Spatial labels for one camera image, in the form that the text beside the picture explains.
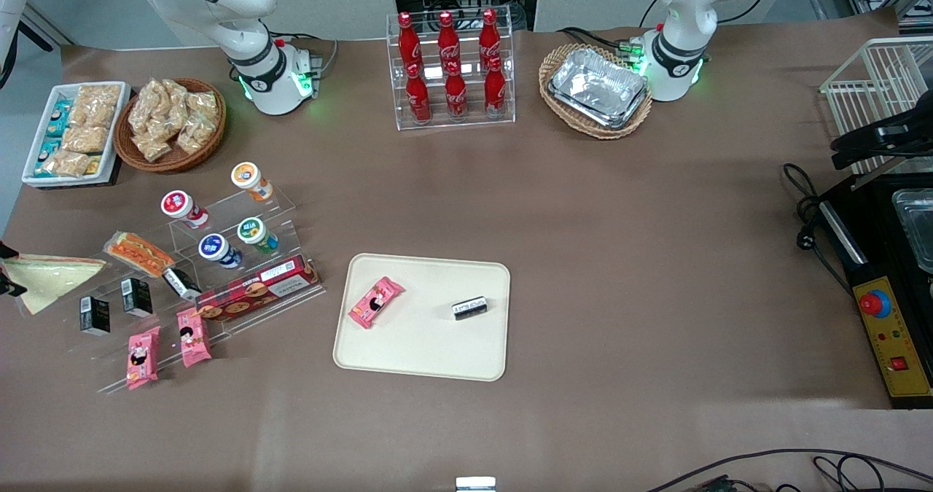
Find triangular sandwich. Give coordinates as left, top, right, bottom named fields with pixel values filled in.
left=4, top=254, right=108, bottom=315

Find wrapped orange hot dog sandwich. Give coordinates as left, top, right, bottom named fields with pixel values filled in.
left=104, top=231, right=176, bottom=278

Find beige plastic tray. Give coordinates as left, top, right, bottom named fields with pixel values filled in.
left=332, top=253, right=511, bottom=383

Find aluminium foil tray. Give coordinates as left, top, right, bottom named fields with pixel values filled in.
left=547, top=47, right=650, bottom=130

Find metal tray in machine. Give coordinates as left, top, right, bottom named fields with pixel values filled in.
left=891, top=188, right=933, bottom=275

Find clear bag of crackers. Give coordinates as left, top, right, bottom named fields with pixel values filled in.
left=129, top=80, right=163, bottom=134
left=71, top=84, right=122, bottom=128
left=186, top=91, right=220, bottom=125
left=40, top=149, right=93, bottom=179
left=61, top=124, right=110, bottom=155
left=132, top=131, right=173, bottom=163
left=177, top=117, right=216, bottom=156
left=149, top=78, right=192, bottom=125

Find large clear acrylic stand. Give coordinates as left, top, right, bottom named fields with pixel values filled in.
left=15, top=251, right=327, bottom=395

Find pink snack pack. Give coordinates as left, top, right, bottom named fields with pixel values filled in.
left=348, top=276, right=405, bottom=330
left=176, top=307, right=213, bottom=369
left=125, top=326, right=161, bottom=391

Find white rectangular bin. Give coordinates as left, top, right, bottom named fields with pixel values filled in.
left=21, top=82, right=132, bottom=188

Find red lid cup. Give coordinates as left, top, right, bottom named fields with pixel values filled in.
left=160, top=190, right=211, bottom=230

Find blue lid cup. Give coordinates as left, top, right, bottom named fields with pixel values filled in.
left=198, top=233, right=243, bottom=270

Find dark brown wicker basket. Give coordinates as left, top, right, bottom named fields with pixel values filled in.
left=113, top=78, right=227, bottom=173

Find green lid cup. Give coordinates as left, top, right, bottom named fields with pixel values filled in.
left=237, top=216, right=280, bottom=254

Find long red cookie box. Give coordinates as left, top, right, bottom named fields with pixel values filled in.
left=195, top=254, right=320, bottom=323

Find orange lid cup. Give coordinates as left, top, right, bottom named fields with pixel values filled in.
left=231, top=161, right=276, bottom=203

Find small clear acrylic riser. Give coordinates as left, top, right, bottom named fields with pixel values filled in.
left=166, top=184, right=300, bottom=270

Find red cola bottle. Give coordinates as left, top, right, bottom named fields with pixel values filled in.
left=478, top=9, right=503, bottom=64
left=484, top=57, right=508, bottom=118
left=405, top=64, right=433, bottom=124
left=397, top=12, right=423, bottom=71
left=444, top=62, right=468, bottom=120
left=437, top=11, right=461, bottom=67

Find clear acrylic bottle rack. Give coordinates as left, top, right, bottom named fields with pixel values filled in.
left=386, top=5, right=517, bottom=131

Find light wicker basket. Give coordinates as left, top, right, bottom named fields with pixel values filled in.
left=539, top=43, right=654, bottom=141

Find black sealing machine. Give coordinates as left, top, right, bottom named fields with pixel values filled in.
left=816, top=171, right=933, bottom=410

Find red emergency stop button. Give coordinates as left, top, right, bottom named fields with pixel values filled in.
left=859, top=289, right=892, bottom=319

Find grey right arm base cable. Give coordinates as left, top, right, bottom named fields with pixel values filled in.
left=273, top=34, right=340, bottom=79

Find black left arm base cable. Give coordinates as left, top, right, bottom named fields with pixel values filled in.
left=558, top=27, right=644, bottom=57

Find black power cable with plug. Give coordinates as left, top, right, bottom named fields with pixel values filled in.
left=783, top=163, right=855, bottom=297

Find black cables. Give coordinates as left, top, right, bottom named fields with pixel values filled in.
left=645, top=448, right=933, bottom=492

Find white wire basket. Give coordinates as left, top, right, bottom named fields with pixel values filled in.
left=819, top=36, right=933, bottom=176

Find black machine lever handle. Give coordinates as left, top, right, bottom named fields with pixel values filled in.
left=831, top=109, right=933, bottom=171

